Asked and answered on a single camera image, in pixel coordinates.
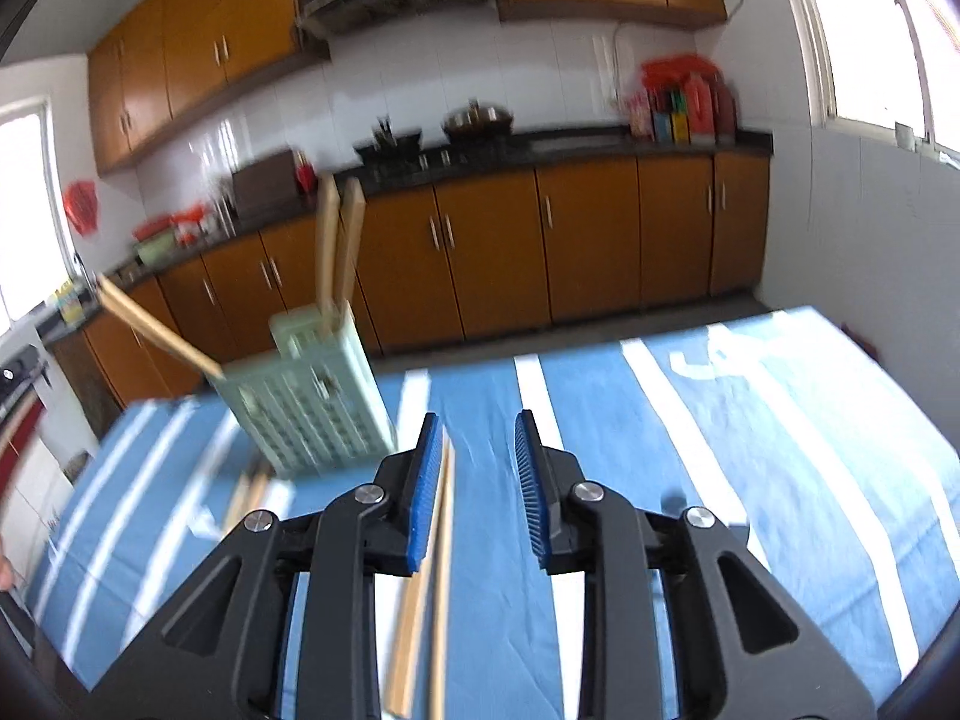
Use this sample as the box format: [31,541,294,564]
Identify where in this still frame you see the pink condiment bottle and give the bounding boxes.
[626,89,654,142]

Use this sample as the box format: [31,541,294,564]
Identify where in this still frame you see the wooden chopstick six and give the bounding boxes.
[382,566,431,718]

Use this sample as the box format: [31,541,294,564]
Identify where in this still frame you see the red bottle on counter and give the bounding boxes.
[295,153,319,195]

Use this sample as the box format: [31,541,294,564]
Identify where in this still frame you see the person left hand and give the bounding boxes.
[0,556,16,592]

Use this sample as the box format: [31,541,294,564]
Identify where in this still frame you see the blue white striped tablecloth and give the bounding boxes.
[26,307,958,718]

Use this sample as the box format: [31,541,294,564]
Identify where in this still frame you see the black wok on stove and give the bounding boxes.
[353,117,421,166]

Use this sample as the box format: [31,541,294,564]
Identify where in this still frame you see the left window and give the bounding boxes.
[0,99,73,333]

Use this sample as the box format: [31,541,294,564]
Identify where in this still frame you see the green perforated utensil holder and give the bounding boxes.
[213,305,395,478]

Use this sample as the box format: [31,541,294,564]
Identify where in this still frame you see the red plastic bag on wall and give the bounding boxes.
[62,181,99,238]

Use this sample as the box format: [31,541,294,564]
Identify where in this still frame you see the lidded dark cooking pot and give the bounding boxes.
[443,99,514,146]

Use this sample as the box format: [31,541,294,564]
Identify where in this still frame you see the yellow detergent bottle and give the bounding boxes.
[57,283,85,327]

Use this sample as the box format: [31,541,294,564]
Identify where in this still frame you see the dark brown cutting board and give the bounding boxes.
[231,149,301,221]

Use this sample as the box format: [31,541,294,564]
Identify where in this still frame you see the wooden chopstick four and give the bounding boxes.
[221,472,251,536]

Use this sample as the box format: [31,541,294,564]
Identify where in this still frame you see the black kitchen countertop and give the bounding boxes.
[37,125,775,349]

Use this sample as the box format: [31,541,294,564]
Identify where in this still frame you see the wooden chopstick five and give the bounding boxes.
[241,470,272,517]

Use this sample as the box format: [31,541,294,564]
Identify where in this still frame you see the red plastic basin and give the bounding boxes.
[132,215,174,242]

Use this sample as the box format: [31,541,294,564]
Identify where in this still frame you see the wooden chopstick two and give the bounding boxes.
[332,177,366,320]

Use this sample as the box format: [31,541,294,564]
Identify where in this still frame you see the green plastic basin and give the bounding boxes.
[135,227,179,266]

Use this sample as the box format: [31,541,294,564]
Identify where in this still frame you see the window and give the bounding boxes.
[791,0,958,161]
[0,99,73,333]

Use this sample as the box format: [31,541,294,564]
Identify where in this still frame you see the right window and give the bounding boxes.
[791,0,958,161]

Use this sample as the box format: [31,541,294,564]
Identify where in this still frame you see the dark red thermos flask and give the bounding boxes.
[711,75,737,145]

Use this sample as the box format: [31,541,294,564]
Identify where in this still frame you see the upper wooden wall cabinets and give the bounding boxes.
[88,0,729,172]

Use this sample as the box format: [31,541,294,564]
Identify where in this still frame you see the lower wooden kitchen cabinets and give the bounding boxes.
[46,149,771,408]

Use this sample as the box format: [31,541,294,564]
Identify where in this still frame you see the white cup on windowsill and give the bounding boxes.
[895,122,916,151]

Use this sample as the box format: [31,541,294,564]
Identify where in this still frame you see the black gas stove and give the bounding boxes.
[359,143,521,179]

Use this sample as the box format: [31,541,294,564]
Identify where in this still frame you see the red bag behind condiments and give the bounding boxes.
[640,54,722,91]

